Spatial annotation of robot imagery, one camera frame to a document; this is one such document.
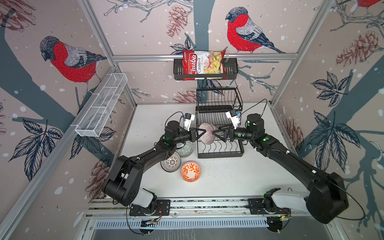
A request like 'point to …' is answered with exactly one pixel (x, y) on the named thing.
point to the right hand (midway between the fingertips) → (213, 133)
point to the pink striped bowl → (208, 137)
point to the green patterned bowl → (185, 149)
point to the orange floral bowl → (190, 172)
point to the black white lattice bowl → (172, 163)
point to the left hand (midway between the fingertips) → (205, 132)
